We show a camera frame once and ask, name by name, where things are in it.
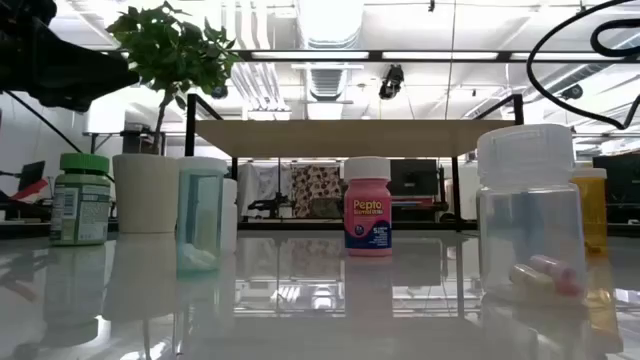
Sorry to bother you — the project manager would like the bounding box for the brown dotted patterned cloth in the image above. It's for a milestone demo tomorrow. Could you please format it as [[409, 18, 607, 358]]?
[[291, 164, 344, 219]]

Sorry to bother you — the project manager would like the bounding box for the long black arm cable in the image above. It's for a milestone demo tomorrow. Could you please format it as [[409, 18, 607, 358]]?
[[2, 89, 117, 185]]

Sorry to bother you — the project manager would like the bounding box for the small white pill bottle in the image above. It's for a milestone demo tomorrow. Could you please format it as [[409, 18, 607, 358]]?
[[221, 177, 239, 254]]

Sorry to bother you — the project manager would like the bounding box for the wooden shelf black metal frame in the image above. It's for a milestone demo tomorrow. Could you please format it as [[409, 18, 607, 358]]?
[[183, 92, 525, 235]]

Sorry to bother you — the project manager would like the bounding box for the black overhead frame beam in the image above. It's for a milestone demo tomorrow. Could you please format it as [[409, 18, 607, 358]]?
[[113, 48, 640, 64]]

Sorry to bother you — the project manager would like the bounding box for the large black screen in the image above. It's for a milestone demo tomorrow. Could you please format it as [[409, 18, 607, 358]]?
[[592, 152, 640, 225]]

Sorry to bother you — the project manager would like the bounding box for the clear bottle with capsules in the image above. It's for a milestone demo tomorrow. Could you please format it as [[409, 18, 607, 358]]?
[[475, 123, 589, 307]]

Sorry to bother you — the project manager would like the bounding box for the amber pill vial white cap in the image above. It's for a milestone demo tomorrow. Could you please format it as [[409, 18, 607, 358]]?
[[571, 166, 610, 257]]

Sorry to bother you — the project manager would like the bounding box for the black background monitor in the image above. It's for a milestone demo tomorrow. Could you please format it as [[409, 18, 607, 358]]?
[[389, 158, 440, 197]]

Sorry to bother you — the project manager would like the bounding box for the black hanging camera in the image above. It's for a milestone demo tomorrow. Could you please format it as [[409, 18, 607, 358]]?
[[378, 63, 405, 101]]

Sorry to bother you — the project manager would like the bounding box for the white hanging cloth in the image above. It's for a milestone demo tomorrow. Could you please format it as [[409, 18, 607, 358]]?
[[237, 162, 294, 219]]

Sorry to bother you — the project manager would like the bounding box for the black aluminium table frame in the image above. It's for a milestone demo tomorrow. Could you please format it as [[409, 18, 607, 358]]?
[[0, 218, 640, 239]]

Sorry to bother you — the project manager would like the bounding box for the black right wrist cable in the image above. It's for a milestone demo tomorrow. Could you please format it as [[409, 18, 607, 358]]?
[[525, 0, 640, 132]]

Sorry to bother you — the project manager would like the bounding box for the white plant pot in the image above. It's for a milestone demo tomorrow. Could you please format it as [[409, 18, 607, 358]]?
[[111, 153, 181, 235]]

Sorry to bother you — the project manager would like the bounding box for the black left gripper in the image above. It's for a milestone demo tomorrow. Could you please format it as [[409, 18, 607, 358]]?
[[0, 0, 142, 114]]

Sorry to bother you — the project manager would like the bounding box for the green capped supplement bottle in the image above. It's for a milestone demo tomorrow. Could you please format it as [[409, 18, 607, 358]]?
[[48, 152, 112, 247]]

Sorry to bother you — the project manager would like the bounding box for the red and white object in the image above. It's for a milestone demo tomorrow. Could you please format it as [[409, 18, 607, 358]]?
[[9, 178, 50, 204]]

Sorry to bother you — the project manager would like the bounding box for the green leafy plant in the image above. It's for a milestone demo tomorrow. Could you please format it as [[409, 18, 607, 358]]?
[[105, 0, 242, 156]]

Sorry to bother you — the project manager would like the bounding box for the small black tilted monitor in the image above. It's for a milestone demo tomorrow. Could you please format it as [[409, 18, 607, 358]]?
[[18, 160, 46, 194]]

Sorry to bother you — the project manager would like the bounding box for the teal transparent vial white cap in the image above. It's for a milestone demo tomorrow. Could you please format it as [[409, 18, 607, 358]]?
[[175, 156, 230, 275]]

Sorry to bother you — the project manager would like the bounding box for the red box under monitor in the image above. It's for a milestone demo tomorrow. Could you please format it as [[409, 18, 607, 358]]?
[[391, 195, 437, 209]]

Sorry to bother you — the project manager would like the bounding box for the pink Pepto bottle white cap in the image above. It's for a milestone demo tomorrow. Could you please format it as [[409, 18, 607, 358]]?
[[342, 156, 394, 258]]

